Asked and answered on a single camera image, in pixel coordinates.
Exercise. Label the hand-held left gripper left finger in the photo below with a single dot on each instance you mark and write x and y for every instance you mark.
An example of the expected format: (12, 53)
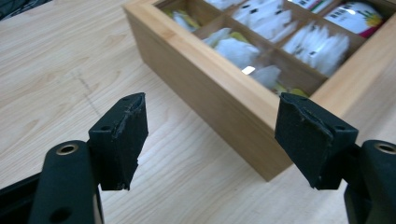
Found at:
(120, 149)

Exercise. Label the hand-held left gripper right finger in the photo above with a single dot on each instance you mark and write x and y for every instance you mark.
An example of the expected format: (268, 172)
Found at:
(314, 143)

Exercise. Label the wooden compartment box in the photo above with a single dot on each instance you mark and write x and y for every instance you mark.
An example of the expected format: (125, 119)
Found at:
(205, 84)

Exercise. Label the row of white sachets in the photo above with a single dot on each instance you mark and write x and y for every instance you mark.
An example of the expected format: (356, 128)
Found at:
(320, 48)
(224, 3)
(267, 21)

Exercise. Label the pile of white yellow sachets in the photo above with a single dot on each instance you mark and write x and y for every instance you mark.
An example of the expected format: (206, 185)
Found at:
(183, 20)
(236, 51)

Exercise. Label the white packet with colourful print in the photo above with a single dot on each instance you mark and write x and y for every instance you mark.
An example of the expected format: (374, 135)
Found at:
(351, 17)
(311, 4)

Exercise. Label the dark cloth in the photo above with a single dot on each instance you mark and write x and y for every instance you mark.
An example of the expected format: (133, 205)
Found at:
(15, 7)

